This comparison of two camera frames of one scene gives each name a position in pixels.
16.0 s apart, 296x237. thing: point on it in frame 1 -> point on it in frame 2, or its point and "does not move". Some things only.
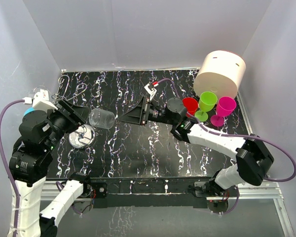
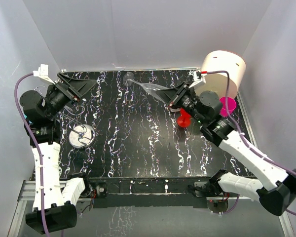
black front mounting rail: x=145 y=192 does not move
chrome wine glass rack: x=81 y=136 does not move
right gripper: x=136 y=115 -> x=173 y=96
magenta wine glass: x=225 y=106 does not move
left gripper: x=76 y=114 -> x=80 y=87
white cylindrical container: x=221 y=72 does not move
